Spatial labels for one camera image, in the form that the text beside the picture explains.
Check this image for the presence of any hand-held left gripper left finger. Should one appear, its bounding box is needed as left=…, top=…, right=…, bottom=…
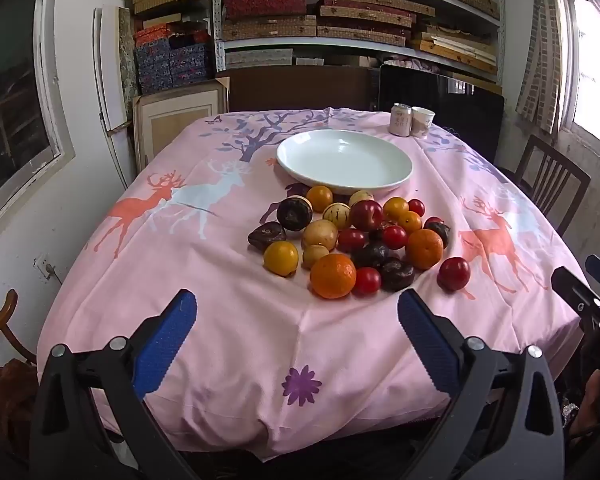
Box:
left=29, top=288, right=198, bottom=480

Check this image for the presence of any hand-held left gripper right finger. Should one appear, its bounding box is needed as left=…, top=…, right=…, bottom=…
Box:
left=397, top=288, right=566, bottom=480

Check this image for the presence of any red plum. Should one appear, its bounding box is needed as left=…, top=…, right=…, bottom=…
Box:
left=349, top=200, right=385, bottom=232
left=437, top=256, right=472, bottom=292

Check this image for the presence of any pale orange citrus fruit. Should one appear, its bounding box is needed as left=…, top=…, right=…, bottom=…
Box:
left=383, top=196, right=410, bottom=222

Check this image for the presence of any yellow citrus fruit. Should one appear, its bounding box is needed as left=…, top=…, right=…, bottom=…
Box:
left=263, top=240, right=300, bottom=277

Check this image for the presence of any small tan round fruit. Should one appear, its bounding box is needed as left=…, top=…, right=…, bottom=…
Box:
left=302, top=244, right=331, bottom=269

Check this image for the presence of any dark brown wrinkled fruit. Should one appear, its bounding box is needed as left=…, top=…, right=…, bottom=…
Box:
left=247, top=221, right=287, bottom=251

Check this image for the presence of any white plate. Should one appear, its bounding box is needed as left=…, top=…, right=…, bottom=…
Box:
left=276, top=129, right=414, bottom=196

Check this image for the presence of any person's right forearm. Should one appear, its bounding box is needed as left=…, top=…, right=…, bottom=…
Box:
left=565, top=375, right=600, bottom=451

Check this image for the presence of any pink deer print tablecloth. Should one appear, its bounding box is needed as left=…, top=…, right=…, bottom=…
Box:
left=36, top=106, right=590, bottom=463

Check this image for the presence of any dark wooden slat chair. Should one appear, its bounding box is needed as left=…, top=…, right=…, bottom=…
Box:
left=500, top=134, right=592, bottom=237

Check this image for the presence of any curved wooden chair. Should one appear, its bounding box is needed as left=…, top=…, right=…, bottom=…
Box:
left=0, top=289, right=37, bottom=376

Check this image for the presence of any white framed window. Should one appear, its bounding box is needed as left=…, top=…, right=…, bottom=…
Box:
left=0, top=0, right=76, bottom=241
left=555, top=0, right=600, bottom=153

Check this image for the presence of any beige woven curtain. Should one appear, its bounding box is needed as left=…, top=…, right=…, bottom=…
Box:
left=516, top=0, right=567, bottom=135

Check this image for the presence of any white paper cup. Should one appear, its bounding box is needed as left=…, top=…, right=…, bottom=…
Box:
left=410, top=106, right=437, bottom=139

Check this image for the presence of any beige framed panel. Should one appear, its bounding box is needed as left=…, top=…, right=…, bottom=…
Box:
left=132, top=79, right=230, bottom=173

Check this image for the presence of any pale pink drink can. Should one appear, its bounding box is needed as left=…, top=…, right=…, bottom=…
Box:
left=389, top=103, right=414, bottom=137

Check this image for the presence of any stack of pale wooden frames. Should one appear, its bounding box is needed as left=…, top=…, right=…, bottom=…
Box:
left=412, top=25, right=499, bottom=74

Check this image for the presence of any pink fabric bundle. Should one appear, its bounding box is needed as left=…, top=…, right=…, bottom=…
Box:
left=392, top=56, right=433, bottom=72

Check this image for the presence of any stack of blue patterned boxes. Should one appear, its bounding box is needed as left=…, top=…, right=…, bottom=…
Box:
left=134, top=35, right=213, bottom=94

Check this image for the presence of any white board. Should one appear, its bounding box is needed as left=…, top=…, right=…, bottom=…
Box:
left=92, top=6, right=136, bottom=133

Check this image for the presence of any brown board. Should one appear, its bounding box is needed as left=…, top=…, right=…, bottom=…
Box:
left=227, top=66, right=381, bottom=112

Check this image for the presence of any marble slab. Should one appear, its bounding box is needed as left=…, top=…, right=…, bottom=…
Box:
left=118, top=6, right=137, bottom=111

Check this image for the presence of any white metal shelf rack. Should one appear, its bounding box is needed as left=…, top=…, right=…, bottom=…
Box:
left=211, top=0, right=507, bottom=86

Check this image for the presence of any grey patterned flat box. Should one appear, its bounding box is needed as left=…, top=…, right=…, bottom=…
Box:
left=225, top=49, right=294, bottom=69

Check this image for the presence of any orange patterned box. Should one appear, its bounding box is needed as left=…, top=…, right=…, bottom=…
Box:
left=134, top=24, right=211, bottom=48

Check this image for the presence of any stack of woven straw boxes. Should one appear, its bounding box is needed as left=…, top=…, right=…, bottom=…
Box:
left=127, top=0, right=501, bottom=68

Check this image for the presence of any red patterned box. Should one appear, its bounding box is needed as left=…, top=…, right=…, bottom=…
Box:
left=223, top=0, right=307, bottom=21

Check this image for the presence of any white wall socket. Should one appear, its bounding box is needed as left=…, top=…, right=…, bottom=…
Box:
left=33, top=254, right=57, bottom=281

